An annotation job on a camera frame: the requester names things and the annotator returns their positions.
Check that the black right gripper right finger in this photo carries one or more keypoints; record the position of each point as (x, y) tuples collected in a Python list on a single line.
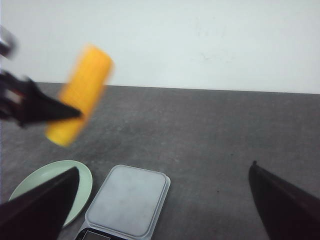
[(286, 211)]

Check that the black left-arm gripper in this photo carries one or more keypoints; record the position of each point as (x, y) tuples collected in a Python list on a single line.
[(21, 100)]

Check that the yellow corn cob piece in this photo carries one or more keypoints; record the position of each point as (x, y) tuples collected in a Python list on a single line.
[(83, 91)]

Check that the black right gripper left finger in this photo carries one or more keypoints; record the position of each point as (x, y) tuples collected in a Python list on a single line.
[(40, 213)]

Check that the light green oval plate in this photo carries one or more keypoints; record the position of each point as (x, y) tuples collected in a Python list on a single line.
[(50, 171)]

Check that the silver digital kitchen scale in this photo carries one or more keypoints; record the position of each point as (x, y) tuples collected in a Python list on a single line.
[(127, 206)]

